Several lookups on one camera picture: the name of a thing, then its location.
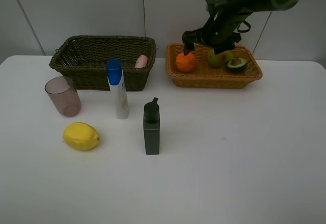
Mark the orange wicker basket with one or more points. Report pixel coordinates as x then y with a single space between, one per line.
206 76

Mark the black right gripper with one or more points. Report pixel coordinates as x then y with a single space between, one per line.
218 33

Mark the halved avocado with pit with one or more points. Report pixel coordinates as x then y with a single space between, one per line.
237 65

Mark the orange tangerine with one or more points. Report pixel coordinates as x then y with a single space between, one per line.
186 63

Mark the white bottle blue cap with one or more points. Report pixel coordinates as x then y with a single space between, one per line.
115 77

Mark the yellow lemon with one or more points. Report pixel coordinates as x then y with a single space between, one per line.
81 136

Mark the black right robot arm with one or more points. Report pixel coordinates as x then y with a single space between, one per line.
242 9

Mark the black square bottle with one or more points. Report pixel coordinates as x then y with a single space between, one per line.
151 127

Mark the translucent purple plastic cup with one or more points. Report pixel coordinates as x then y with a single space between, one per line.
64 96

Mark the dark brown wicker basket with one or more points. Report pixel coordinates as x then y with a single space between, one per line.
83 59

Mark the green pear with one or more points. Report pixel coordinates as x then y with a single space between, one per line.
218 60

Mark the pink bottle white cap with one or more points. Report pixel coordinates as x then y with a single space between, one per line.
141 62

